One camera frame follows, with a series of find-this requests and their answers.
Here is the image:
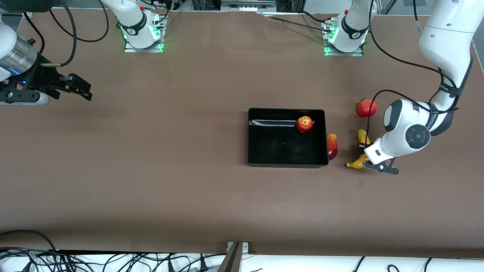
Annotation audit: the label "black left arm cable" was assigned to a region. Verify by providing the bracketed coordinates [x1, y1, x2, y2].
[365, 0, 460, 146]

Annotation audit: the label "brown table cover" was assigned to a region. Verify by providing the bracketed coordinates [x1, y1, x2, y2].
[0, 8, 484, 259]

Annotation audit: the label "grey metal profile bar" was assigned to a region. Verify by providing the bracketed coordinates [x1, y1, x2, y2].
[217, 242, 243, 272]

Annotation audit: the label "yellow banana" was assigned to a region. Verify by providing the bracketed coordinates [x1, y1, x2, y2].
[346, 128, 373, 169]

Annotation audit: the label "red yellow apple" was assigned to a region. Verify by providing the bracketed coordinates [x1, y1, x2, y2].
[296, 116, 314, 133]

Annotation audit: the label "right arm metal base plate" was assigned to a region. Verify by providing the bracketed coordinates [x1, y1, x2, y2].
[124, 21, 164, 53]

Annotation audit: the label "black arched floor cable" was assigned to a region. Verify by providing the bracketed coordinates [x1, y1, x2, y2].
[0, 229, 57, 252]

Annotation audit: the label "red pomegranate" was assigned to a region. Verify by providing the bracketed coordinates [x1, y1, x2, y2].
[357, 98, 378, 118]

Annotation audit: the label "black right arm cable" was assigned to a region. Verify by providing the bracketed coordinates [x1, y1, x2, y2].
[23, 0, 110, 68]

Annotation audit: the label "black cable on table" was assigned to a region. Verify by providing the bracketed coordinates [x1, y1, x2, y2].
[299, 11, 338, 22]
[264, 15, 333, 32]

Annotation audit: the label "black plastic box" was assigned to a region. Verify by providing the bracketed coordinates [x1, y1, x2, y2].
[247, 108, 329, 169]

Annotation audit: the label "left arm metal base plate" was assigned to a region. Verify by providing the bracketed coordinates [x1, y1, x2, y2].
[324, 21, 365, 57]

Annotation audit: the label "red yellow mango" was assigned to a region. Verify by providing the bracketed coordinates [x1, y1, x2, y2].
[326, 133, 338, 161]

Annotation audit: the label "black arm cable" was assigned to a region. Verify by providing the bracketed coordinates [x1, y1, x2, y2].
[365, 0, 460, 146]
[23, 0, 110, 68]

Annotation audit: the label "tangled black floor cables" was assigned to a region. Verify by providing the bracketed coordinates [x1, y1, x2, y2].
[0, 247, 227, 272]

